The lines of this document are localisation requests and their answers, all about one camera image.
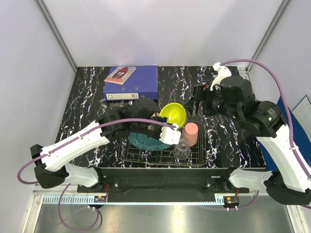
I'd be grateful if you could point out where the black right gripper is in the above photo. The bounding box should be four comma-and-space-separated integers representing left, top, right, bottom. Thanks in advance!
183, 83, 241, 121

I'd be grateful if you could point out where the yellow-green bowl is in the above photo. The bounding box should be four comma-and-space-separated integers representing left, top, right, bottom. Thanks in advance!
159, 102, 187, 128

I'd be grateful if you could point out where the teal scalloped plate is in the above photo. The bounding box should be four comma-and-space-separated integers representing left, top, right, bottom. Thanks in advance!
128, 133, 170, 151

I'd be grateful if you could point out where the pink plastic cup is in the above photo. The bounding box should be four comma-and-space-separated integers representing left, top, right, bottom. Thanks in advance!
182, 122, 199, 147

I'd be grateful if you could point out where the clear glass cup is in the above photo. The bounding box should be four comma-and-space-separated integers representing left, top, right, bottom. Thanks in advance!
173, 138, 190, 159

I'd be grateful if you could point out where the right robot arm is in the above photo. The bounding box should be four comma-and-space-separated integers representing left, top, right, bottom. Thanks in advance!
193, 76, 311, 207

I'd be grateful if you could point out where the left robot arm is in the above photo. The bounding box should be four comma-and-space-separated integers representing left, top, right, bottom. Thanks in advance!
31, 99, 174, 192

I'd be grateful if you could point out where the blue lever arch binder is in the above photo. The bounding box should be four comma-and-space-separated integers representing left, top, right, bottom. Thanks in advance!
103, 66, 158, 101

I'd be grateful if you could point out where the red and white book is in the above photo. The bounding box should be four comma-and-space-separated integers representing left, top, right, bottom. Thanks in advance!
104, 66, 136, 85

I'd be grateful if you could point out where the dark blue binder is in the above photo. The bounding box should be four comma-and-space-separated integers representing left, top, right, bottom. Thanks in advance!
261, 95, 311, 169

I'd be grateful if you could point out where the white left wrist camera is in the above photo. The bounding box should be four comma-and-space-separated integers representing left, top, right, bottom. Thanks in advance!
159, 123, 182, 145

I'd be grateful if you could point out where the metal wire dish rack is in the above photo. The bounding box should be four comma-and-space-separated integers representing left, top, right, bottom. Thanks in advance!
118, 116, 206, 167

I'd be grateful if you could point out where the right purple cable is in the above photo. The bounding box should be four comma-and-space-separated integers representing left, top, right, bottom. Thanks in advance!
220, 59, 311, 182

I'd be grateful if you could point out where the purple cable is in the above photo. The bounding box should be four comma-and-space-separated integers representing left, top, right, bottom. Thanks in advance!
17, 118, 178, 184
220, 59, 311, 182

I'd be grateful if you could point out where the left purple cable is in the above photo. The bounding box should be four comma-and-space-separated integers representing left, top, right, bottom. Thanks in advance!
17, 118, 178, 184

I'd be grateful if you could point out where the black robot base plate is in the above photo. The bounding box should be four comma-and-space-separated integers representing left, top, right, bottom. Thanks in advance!
77, 168, 249, 205

